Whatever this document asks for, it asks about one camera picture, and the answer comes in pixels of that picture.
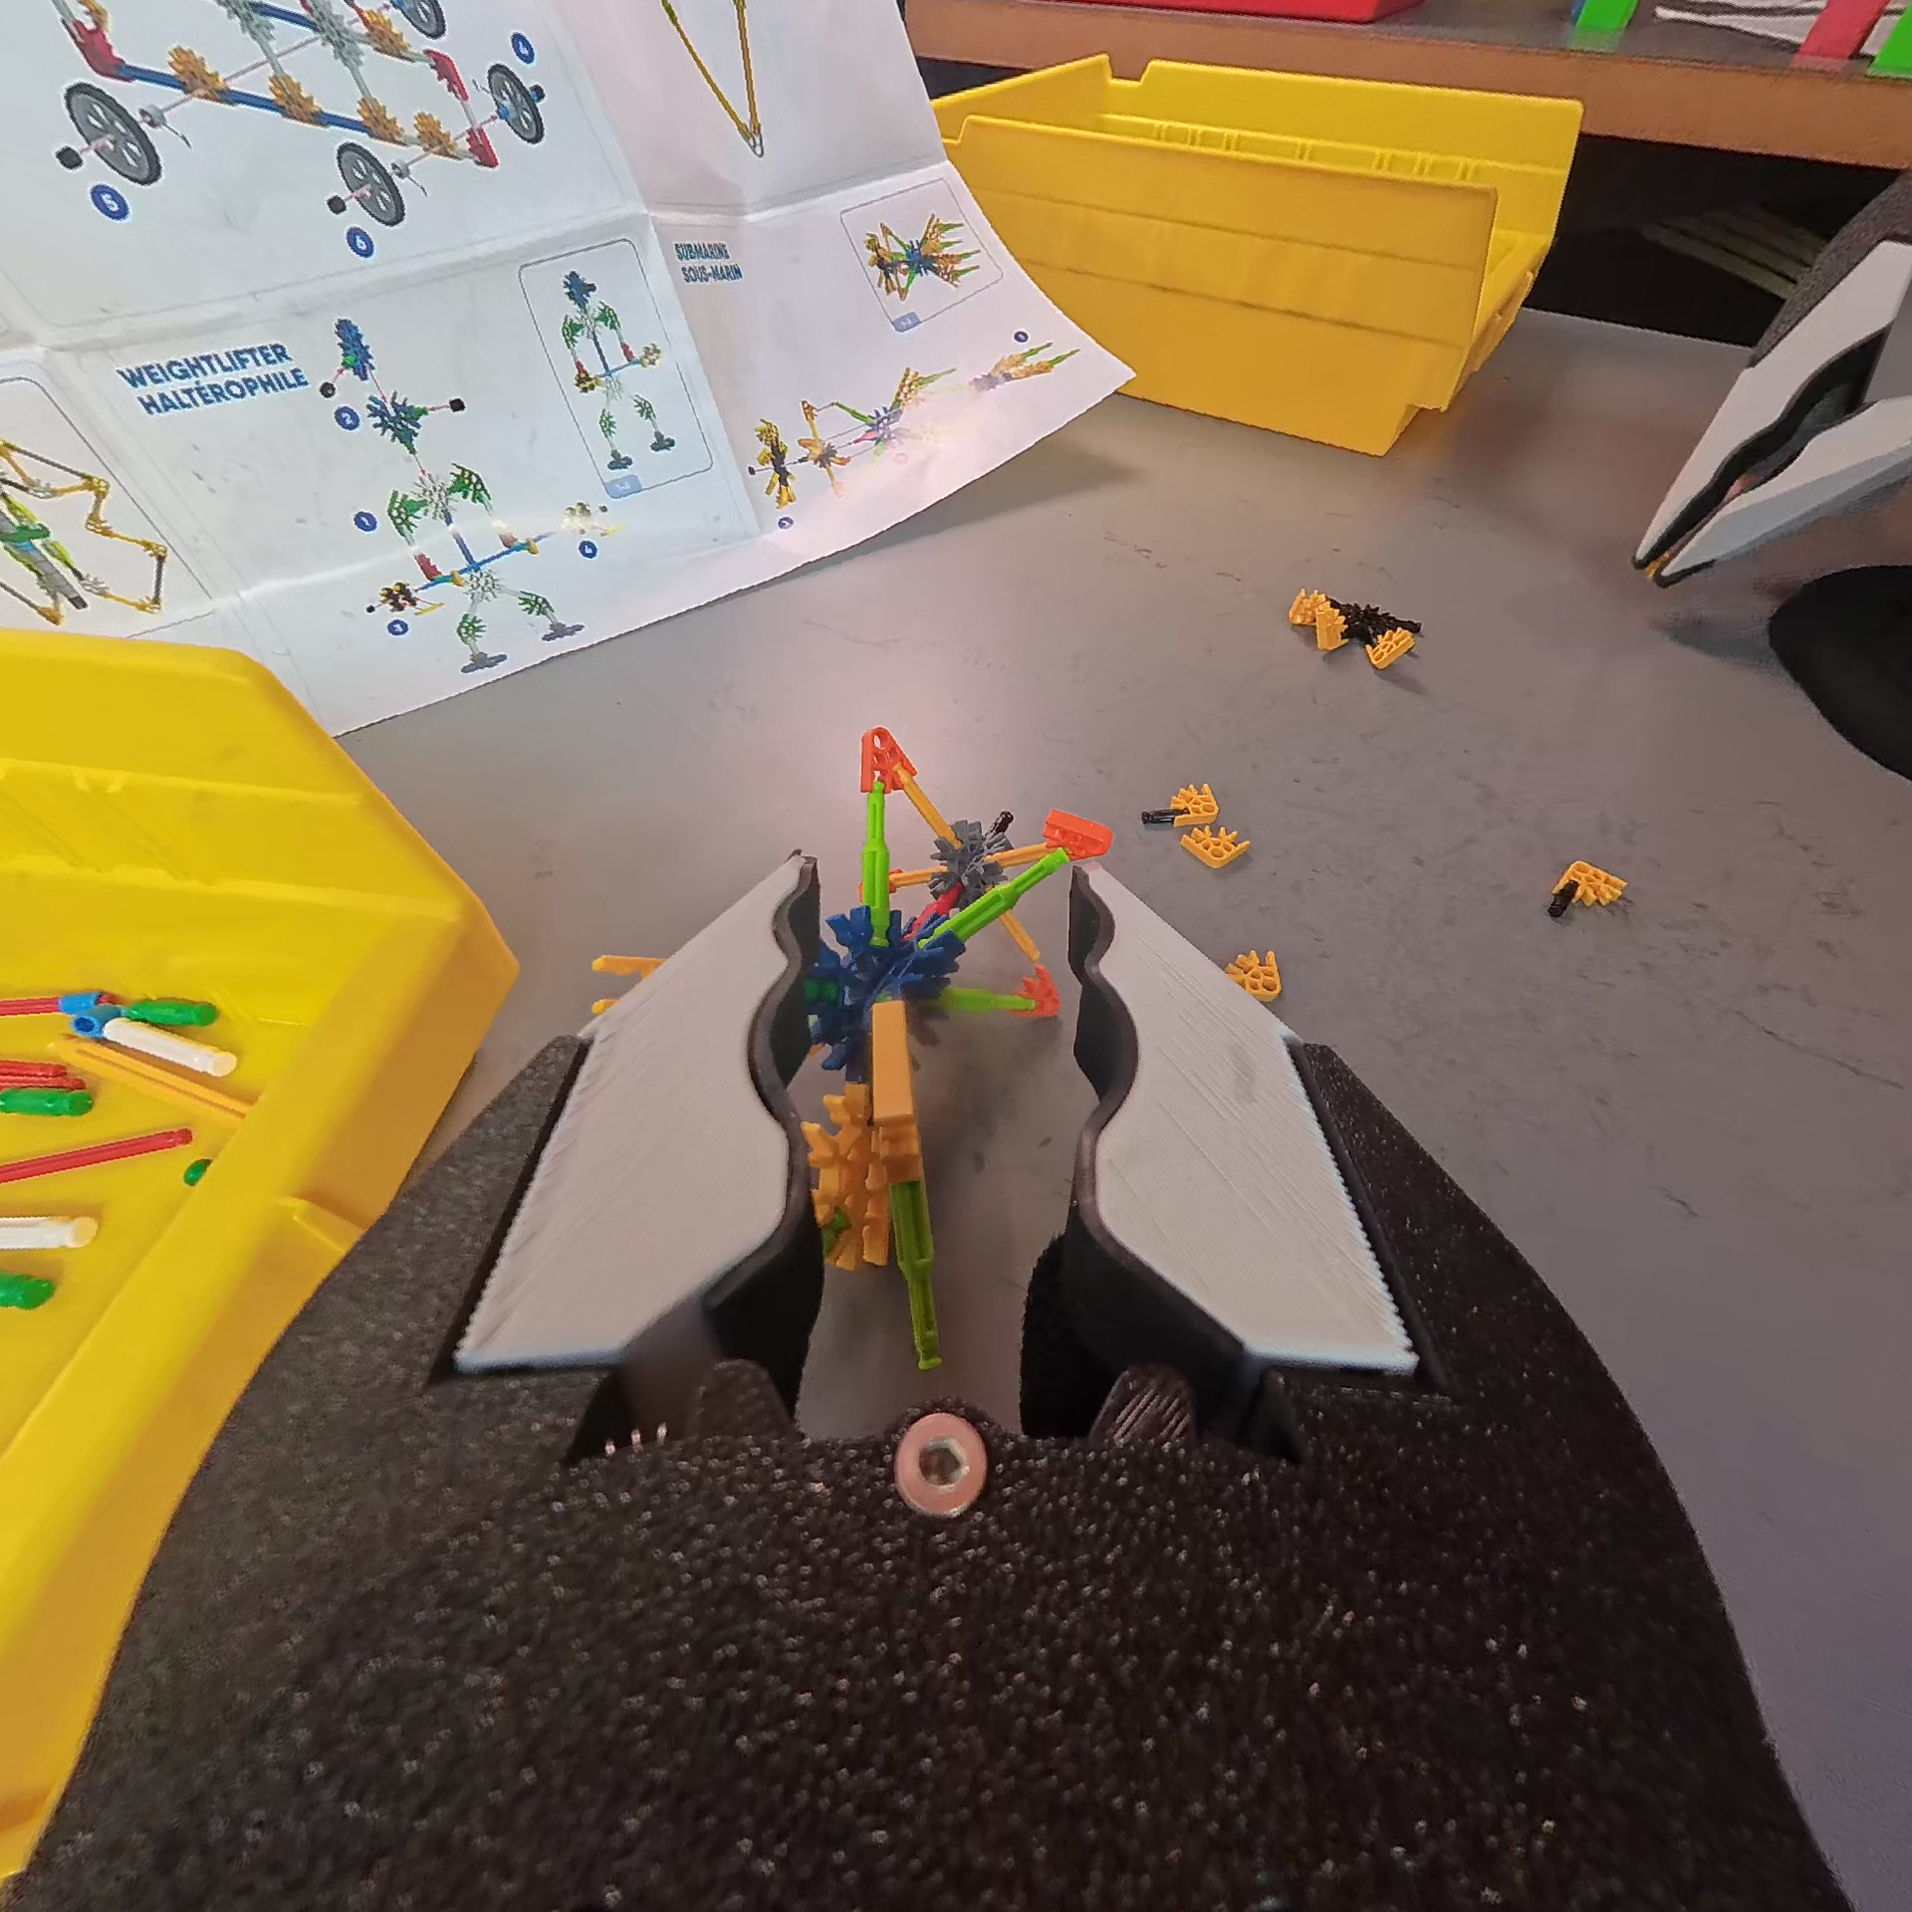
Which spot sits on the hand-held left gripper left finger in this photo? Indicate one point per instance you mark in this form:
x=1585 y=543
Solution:
x=643 y=1196

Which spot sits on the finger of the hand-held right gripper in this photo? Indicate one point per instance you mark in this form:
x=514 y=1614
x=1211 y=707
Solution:
x=1792 y=350
x=1822 y=478

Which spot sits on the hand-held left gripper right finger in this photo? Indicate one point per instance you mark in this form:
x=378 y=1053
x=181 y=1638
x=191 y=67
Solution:
x=1239 y=1196

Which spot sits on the small yellow connector piece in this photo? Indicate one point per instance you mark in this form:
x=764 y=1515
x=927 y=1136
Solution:
x=1255 y=975
x=1214 y=848

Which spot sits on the colourful toy construction model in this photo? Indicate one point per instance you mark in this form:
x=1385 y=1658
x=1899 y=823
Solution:
x=882 y=969

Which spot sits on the yellow connector with black rod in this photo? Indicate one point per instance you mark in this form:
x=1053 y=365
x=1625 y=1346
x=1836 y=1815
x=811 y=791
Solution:
x=1195 y=807
x=1596 y=883

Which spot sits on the grey desk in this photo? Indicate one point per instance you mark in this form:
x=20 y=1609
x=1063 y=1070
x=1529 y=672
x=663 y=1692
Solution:
x=1344 y=1120

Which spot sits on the black chair armrest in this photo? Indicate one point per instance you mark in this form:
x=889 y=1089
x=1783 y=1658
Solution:
x=1853 y=659

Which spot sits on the scattered loose toy pieces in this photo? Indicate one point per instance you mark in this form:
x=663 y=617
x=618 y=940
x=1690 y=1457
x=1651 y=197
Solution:
x=157 y=1046

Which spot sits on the yellow storage bin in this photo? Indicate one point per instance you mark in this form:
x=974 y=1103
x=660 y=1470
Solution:
x=1239 y=252
x=224 y=835

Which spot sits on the printed instruction sheet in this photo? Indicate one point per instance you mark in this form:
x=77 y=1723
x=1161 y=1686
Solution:
x=449 y=298

